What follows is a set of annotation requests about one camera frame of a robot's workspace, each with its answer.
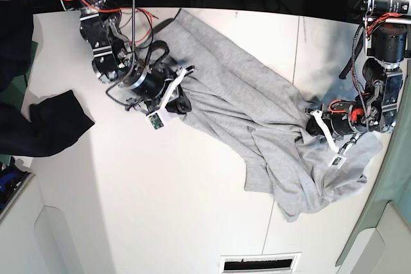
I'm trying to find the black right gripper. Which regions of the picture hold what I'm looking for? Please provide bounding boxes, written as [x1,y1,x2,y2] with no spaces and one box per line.
[120,65,192,114]

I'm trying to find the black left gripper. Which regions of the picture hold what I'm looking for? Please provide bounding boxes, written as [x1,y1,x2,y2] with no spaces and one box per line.
[306,99,365,136]

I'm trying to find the grey t-shirt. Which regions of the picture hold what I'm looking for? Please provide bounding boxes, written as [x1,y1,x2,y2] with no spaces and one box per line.
[156,10,381,222]

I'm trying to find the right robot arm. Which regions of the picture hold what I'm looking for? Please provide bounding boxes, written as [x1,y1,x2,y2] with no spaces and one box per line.
[60,0,194,115]

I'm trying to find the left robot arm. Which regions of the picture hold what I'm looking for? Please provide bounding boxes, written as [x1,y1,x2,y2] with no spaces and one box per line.
[319,0,410,138]

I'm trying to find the white vent slot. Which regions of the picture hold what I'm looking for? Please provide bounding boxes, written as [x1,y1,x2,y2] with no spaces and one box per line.
[218,252,301,274]

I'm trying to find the dark navy cloth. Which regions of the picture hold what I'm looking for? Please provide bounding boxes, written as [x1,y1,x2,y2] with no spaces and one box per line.
[1,0,94,157]

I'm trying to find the blue objects in bin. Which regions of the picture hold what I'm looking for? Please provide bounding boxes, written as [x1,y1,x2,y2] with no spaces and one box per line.
[0,157,30,212]

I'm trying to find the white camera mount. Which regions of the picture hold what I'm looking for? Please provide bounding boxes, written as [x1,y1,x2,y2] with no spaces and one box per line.
[145,65,195,130]
[305,108,361,169]

